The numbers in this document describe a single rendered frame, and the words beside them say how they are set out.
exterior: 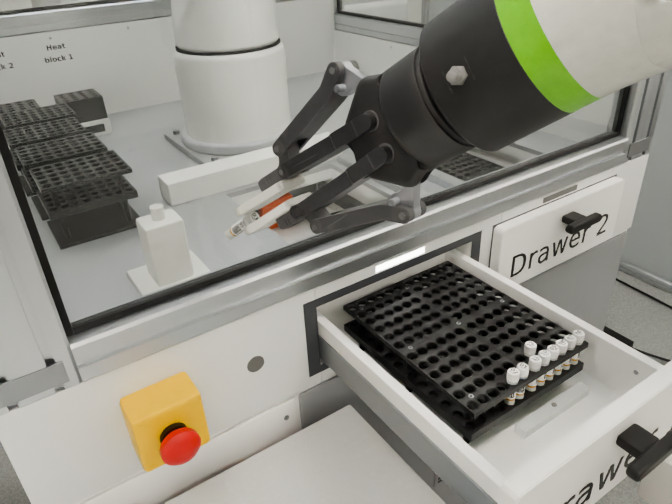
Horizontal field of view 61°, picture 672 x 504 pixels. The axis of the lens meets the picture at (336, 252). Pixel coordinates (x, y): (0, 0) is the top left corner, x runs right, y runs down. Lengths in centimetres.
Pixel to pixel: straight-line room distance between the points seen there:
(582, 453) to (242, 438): 39
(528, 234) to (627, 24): 60
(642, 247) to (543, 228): 168
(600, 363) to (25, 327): 60
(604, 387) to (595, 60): 49
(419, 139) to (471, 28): 7
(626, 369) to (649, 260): 188
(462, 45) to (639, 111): 74
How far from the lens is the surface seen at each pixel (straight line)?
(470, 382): 61
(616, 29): 31
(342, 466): 72
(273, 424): 75
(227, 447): 74
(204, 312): 61
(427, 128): 36
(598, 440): 56
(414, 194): 41
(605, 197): 102
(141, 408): 61
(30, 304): 56
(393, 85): 38
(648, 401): 60
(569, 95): 34
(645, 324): 236
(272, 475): 72
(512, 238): 86
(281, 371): 71
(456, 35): 34
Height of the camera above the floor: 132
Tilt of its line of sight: 30 degrees down
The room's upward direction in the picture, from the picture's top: 3 degrees counter-clockwise
